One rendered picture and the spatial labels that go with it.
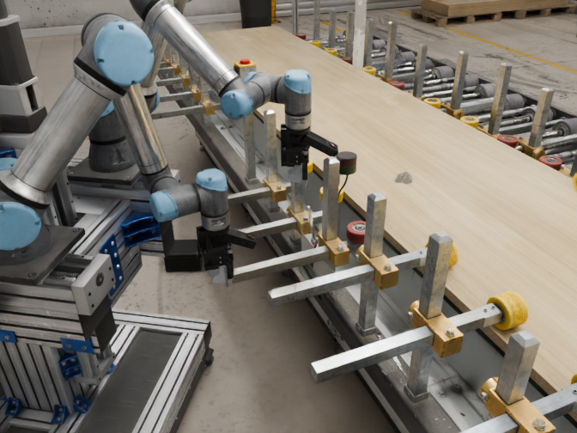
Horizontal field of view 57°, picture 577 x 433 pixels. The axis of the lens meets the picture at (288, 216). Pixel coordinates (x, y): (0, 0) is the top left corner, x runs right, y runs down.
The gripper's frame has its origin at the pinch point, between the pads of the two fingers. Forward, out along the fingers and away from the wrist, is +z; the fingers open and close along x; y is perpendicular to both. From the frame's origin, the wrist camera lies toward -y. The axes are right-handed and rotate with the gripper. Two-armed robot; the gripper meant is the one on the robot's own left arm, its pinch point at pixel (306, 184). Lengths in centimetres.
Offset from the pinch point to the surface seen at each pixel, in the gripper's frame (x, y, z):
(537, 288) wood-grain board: 37, -59, 9
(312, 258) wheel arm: 16.9, -1.7, 15.2
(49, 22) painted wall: -678, 382, 142
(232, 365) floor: -12, 33, 103
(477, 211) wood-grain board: -2, -55, 12
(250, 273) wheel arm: 24.6, 16.1, 14.3
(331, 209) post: 9.1, -7.6, 2.9
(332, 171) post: 8.1, -7.6, -9.5
